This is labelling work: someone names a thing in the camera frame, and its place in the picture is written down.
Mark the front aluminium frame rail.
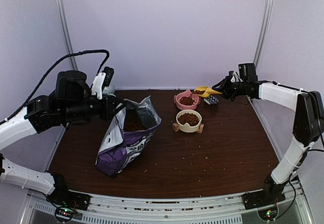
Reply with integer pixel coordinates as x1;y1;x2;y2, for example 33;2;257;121
25;180;304;224

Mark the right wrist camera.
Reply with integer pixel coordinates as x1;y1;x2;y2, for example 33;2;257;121
229;70;241;83

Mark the brown kibble in cream bowl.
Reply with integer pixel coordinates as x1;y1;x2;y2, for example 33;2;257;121
178;113;199;126

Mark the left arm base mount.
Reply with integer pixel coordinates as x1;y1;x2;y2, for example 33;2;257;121
45;192;91;223

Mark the light green ribbed bowl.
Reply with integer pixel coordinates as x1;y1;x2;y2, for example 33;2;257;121
102;85;115;95

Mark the purple pet food bag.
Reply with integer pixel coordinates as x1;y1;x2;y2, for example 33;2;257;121
95;96;161;177

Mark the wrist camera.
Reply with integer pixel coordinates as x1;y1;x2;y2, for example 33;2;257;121
91;66;114;100
229;70;241;83

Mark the cream cat-ear pet bowl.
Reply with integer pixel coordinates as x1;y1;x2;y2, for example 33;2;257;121
176;109;203;133

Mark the blue white patterned bowl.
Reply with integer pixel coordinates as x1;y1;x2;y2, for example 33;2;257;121
204;94;219;105

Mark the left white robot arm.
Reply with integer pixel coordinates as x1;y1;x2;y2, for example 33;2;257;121
1;67;126;206

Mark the left black braided cable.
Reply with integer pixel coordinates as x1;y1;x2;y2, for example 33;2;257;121
0;48;111;123

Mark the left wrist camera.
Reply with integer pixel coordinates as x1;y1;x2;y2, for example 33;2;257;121
91;66;114;100

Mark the wooden bowl stand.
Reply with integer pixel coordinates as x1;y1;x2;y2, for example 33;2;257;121
172;123;205;133

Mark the brown kibble in scoop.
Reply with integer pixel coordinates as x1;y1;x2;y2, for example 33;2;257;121
193;90;205;95

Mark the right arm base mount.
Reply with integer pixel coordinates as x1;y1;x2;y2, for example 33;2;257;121
242;191;286;222

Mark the left aluminium corner post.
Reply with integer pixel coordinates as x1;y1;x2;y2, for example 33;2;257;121
52;0;78;71

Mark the yellow plastic food scoop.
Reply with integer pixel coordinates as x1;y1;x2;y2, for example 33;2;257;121
194;86;221;98

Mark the aluminium corner post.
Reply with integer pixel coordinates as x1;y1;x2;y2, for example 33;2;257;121
253;0;274;68
52;0;78;71

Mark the brown kibble in pink bowl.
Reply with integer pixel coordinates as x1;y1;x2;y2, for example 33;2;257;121
179;96;195;106

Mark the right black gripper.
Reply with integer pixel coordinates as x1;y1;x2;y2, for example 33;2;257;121
212;76;247;101

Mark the pink cat-ear pet bowl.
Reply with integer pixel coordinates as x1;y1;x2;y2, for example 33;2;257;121
174;89;200;110

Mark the right aluminium corner post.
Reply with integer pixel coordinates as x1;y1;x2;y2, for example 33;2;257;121
253;0;274;68

